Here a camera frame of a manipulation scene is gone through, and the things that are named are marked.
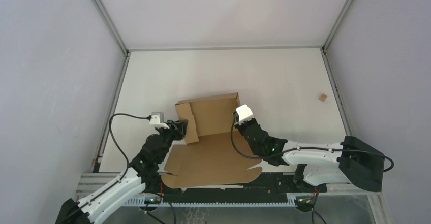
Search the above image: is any white toothed cable duct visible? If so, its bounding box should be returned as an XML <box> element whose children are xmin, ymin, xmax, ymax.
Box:
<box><xmin>123</xmin><ymin>196</ymin><xmax>297</xmax><ymax>207</ymax></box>

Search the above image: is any small brown cardboard scrap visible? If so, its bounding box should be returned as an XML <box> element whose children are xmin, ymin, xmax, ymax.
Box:
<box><xmin>319</xmin><ymin>93</ymin><xmax>327</xmax><ymax>102</ymax></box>

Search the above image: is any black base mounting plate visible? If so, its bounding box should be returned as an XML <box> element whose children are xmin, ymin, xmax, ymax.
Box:
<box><xmin>155</xmin><ymin>173</ymin><xmax>316</xmax><ymax>203</ymax></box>

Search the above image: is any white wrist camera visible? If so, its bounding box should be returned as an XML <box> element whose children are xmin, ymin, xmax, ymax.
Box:
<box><xmin>149</xmin><ymin>112</ymin><xmax>169</xmax><ymax>129</ymax></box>
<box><xmin>235</xmin><ymin>104</ymin><xmax>255</xmax><ymax>124</ymax></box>

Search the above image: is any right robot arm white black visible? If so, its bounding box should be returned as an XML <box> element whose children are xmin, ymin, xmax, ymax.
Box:
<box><xmin>231</xmin><ymin>119</ymin><xmax>389</xmax><ymax>192</ymax></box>

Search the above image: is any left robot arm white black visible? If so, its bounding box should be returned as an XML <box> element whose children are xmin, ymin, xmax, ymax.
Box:
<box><xmin>56</xmin><ymin>112</ymin><xmax>188</xmax><ymax>223</ymax></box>

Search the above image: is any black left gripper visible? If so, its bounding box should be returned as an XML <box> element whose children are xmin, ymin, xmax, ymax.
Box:
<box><xmin>156</xmin><ymin>120</ymin><xmax>188</xmax><ymax>163</ymax></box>

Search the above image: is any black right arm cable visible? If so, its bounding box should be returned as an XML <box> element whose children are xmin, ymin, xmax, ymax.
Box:
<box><xmin>230</xmin><ymin>113</ymin><xmax>394</xmax><ymax>173</ymax></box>

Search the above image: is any brown cardboard box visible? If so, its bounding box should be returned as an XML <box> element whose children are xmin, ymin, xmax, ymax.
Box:
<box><xmin>161</xmin><ymin>92</ymin><xmax>262</xmax><ymax>188</ymax></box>

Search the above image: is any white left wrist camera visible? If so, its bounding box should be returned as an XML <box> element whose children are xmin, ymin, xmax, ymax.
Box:
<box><xmin>149</xmin><ymin>112</ymin><xmax>169</xmax><ymax>129</ymax></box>

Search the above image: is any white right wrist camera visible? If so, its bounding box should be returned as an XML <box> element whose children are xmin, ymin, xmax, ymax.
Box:
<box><xmin>235</xmin><ymin>104</ymin><xmax>255</xmax><ymax>124</ymax></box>

